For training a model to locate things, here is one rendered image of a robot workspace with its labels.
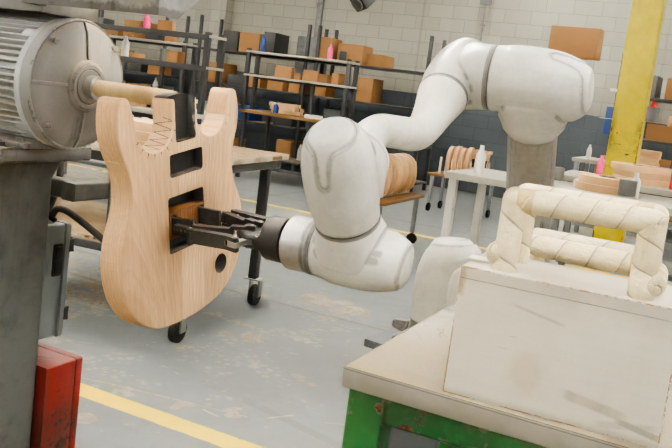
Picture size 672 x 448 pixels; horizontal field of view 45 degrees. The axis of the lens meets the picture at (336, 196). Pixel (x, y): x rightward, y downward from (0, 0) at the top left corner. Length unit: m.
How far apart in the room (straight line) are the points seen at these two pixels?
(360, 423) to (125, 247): 0.46
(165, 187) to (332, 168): 0.36
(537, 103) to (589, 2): 10.92
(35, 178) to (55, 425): 0.58
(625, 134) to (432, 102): 6.61
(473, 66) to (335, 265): 0.57
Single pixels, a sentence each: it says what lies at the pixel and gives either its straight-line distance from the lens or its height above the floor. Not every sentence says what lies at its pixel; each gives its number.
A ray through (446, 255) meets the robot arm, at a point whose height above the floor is 0.94.
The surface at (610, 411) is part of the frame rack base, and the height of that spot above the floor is 0.96.
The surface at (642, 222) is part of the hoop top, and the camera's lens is 1.04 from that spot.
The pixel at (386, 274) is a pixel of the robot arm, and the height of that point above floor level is 1.04.
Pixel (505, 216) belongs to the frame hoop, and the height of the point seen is 1.17.
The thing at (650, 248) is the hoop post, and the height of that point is 1.17.
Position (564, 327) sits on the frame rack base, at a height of 1.05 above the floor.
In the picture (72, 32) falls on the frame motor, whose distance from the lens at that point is 1.64.
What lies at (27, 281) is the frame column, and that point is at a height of 0.82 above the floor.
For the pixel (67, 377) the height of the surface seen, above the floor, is 0.58.
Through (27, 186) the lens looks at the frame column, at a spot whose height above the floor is 1.03.
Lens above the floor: 1.31
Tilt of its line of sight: 7 degrees down
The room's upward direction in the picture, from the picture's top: 7 degrees clockwise
